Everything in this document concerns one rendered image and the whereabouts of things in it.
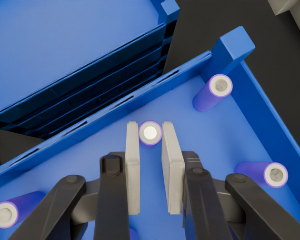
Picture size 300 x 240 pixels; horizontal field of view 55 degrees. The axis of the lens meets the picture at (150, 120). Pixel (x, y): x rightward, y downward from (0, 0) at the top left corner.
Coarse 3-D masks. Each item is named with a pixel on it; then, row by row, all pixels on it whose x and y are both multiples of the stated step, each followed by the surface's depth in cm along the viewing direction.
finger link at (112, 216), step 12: (108, 156) 14; (120, 156) 14; (108, 168) 14; (120, 168) 14; (108, 180) 13; (120, 180) 13; (108, 192) 12; (120, 192) 12; (108, 204) 11; (120, 204) 11; (96, 216) 11; (108, 216) 11; (120, 216) 11; (96, 228) 10; (108, 228) 10; (120, 228) 10
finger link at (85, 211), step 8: (112, 152) 17; (120, 152) 17; (88, 184) 14; (96, 184) 14; (88, 192) 13; (96, 192) 13; (80, 200) 13; (88, 200) 13; (96, 200) 13; (80, 208) 13; (88, 208) 13; (96, 208) 13; (72, 216) 13; (80, 216) 13; (88, 216) 13; (72, 224) 13
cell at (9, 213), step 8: (32, 192) 24; (40, 192) 25; (8, 200) 20; (16, 200) 20; (24, 200) 21; (32, 200) 22; (40, 200) 24; (0, 208) 19; (8, 208) 19; (16, 208) 19; (24, 208) 20; (32, 208) 22; (0, 216) 19; (8, 216) 19; (16, 216) 19; (24, 216) 20; (0, 224) 19; (8, 224) 19; (16, 224) 20
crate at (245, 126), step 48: (240, 48) 20; (144, 96) 23; (192, 96) 27; (240, 96) 26; (48, 144) 21; (96, 144) 26; (192, 144) 27; (240, 144) 27; (288, 144) 23; (0, 192) 25; (48, 192) 26; (144, 192) 26; (288, 192) 26
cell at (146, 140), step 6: (150, 120) 21; (144, 126) 20; (150, 126) 20; (156, 126) 21; (138, 132) 20; (144, 132) 20; (150, 132) 20; (156, 132) 20; (144, 138) 20; (150, 138) 20; (156, 138) 20; (144, 144) 20; (150, 144) 20; (156, 144) 23
